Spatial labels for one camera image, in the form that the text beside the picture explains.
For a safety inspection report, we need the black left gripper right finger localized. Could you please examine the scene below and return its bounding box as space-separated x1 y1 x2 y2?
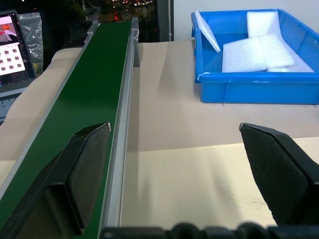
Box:
238 122 319 226

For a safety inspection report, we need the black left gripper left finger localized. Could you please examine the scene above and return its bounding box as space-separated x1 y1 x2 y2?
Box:
0 121 111 239

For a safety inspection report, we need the blue plastic bin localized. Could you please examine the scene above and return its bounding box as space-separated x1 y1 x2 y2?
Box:
190 8 319 105

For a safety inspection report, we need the flat white foam sheet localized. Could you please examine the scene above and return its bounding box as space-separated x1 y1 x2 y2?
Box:
265 49 315 73

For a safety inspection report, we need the beige table cloth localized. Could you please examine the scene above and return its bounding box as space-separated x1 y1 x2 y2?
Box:
0 40 319 185

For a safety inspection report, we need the curved white foam sheet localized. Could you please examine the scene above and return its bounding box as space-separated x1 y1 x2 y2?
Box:
258 33 297 70

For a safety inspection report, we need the large white foam sheet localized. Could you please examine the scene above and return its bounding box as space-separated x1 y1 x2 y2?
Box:
221 37 269 73

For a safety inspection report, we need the open laptop computer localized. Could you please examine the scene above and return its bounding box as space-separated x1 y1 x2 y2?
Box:
0 9 37 98

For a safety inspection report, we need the clear plastic bag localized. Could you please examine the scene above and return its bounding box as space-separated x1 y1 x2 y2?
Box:
17 12 44 77

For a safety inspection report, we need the small square white foam block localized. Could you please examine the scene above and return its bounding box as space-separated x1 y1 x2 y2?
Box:
246 10 280 38

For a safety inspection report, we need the thin white foam sheet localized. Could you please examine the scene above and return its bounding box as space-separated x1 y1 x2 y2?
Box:
194 10 222 53

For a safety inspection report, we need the black window frame post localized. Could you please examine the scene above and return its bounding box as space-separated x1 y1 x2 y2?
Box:
156 0 174 42

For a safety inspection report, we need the white beaded blind cord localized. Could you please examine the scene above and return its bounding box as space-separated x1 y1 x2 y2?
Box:
168 0 173 42

